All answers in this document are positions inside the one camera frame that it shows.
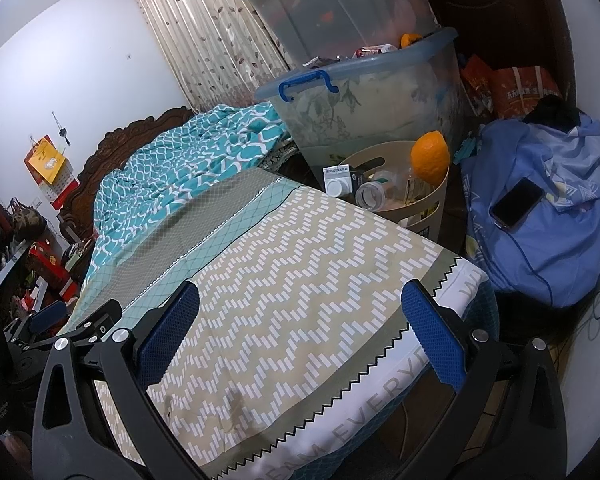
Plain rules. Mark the grey metal shelf rack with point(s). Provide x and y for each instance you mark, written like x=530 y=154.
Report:
x=12 y=265

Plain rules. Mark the large orange peel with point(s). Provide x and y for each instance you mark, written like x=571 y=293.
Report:
x=430 y=157

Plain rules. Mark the clear storage bin teal lid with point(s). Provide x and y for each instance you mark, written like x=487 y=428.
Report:
x=330 y=5

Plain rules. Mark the red white packet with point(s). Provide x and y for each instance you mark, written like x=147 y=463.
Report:
x=375 y=51

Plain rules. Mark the small white blue carton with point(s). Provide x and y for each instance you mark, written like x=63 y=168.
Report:
x=340 y=176

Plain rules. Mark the beige plastic basket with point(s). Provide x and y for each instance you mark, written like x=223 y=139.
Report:
x=425 y=210

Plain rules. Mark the orange snack packet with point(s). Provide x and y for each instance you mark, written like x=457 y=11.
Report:
x=477 y=85

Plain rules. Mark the orange printed bag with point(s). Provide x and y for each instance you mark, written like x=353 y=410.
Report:
x=520 y=90

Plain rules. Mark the red yellow wall calendar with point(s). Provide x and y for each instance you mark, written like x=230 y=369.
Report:
x=47 y=160

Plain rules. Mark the small orange fruit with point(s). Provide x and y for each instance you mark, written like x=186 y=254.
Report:
x=411 y=40

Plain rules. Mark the leaf patterned curtain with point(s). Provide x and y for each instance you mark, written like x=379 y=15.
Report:
x=205 y=35

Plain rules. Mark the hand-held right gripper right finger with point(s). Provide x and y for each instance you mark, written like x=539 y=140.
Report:
x=432 y=332

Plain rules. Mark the black smartphone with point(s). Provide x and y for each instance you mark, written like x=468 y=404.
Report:
x=517 y=205

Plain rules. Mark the carved wooden headboard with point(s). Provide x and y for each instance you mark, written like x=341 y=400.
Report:
x=130 y=130

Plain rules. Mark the camouflage handbag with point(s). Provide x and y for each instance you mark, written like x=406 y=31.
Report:
x=27 y=220

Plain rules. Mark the red gift box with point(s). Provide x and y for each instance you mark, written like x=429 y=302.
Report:
x=50 y=270

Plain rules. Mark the blue cloth bundle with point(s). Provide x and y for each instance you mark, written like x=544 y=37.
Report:
x=555 y=250

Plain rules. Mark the clear plastic bottle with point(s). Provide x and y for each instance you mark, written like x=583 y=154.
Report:
x=372 y=192

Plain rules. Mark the teal patterned blanket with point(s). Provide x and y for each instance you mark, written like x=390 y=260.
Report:
x=180 y=160

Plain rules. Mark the black cloth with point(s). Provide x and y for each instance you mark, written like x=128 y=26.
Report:
x=550 y=112

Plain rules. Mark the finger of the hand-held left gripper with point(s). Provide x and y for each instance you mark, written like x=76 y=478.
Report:
x=47 y=317
x=97 y=322

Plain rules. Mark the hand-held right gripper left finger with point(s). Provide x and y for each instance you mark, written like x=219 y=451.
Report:
x=170 y=330

